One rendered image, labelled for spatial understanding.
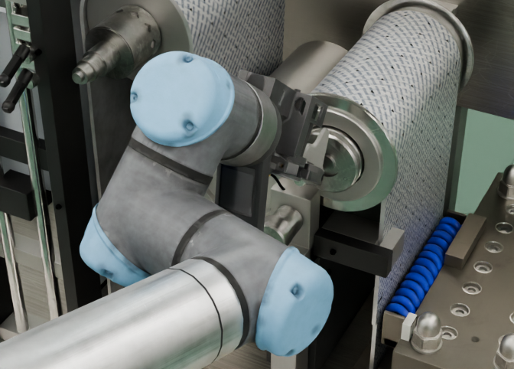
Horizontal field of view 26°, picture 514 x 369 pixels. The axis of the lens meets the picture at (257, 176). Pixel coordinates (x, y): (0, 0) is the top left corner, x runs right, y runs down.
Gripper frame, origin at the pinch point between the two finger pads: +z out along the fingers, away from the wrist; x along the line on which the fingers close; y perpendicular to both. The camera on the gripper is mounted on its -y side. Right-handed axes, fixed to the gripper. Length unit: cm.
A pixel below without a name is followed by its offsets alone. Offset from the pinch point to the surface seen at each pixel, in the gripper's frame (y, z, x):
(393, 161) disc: 4.3, 1.6, -8.7
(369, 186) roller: 1.2, 3.5, -6.5
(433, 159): 7.2, 21.0, -8.1
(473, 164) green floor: 26, 223, 28
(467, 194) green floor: 16, 211, 25
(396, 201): 0.6, 10.1, -8.1
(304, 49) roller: 16.6, 21.2, 12.4
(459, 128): 13.7, 37.5, -6.3
